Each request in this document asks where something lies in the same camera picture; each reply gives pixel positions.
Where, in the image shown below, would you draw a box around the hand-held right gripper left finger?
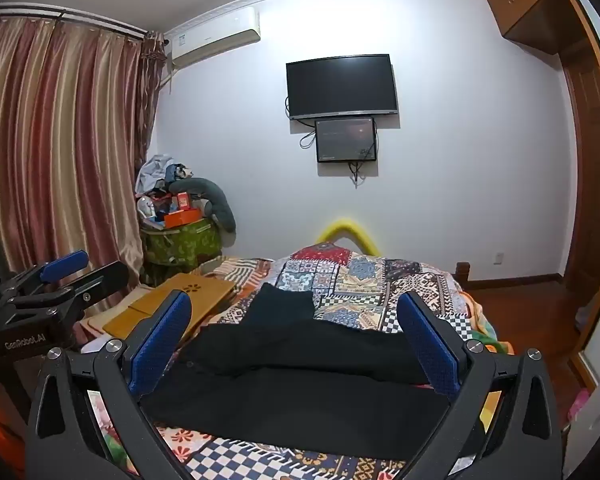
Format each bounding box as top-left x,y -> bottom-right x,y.
25,290 -> 197,480

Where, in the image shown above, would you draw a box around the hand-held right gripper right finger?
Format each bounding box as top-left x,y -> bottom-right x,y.
396,290 -> 566,480

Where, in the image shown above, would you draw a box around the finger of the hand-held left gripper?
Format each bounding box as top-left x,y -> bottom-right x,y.
1,250 -> 90,302
10,264 -> 131,315

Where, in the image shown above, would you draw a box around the black pants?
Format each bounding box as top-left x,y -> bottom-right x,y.
140,284 -> 486,448

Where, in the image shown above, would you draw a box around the wooden lap desk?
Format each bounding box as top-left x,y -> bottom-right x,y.
102,272 -> 239,344

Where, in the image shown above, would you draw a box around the orange fleece blanket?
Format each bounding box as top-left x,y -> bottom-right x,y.
460,290 -> 502,357

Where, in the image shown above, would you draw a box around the green storage box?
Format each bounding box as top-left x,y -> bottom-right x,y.
141,215 -> 224,281

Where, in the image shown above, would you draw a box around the patchwork printed blanket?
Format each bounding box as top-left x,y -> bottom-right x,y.
75,242 -> 501,480

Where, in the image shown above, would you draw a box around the striped cloth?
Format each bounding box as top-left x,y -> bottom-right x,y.
212,257 -> 277,287

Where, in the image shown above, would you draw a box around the orange box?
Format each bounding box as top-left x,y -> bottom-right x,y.
163,208 -> 201,229

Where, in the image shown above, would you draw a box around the striped pink curtain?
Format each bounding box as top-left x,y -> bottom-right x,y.
0,15 -> 171,292

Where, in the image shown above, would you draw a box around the pile of clothes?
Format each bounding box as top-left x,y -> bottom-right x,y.
136,155 -> 196,196

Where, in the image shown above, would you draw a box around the yellow foam tube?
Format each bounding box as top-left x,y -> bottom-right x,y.
317,218 -> 384,256

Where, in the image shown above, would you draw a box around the grey plush pillow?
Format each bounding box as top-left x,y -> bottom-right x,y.
167,176 -> 237,234

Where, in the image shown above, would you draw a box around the wooden door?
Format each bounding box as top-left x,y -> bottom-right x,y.
560,0 -> 600,376

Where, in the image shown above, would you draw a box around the white air conditioner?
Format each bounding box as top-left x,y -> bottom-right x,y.
167,7 -> 262,69

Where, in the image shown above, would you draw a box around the black screen cable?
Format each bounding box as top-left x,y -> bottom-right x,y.
347,160 -> 367,189

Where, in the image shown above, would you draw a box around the small wall screen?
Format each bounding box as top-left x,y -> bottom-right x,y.
314,116 -> 379,164

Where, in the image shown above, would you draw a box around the black television cable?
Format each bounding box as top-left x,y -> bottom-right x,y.
284,95 -> 319,151

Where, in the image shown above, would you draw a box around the curtain rail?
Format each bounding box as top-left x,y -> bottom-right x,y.
0,2 -> 149,41

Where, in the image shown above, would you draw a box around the black wall television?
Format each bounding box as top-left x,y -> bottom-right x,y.
285,54 -> 399,121

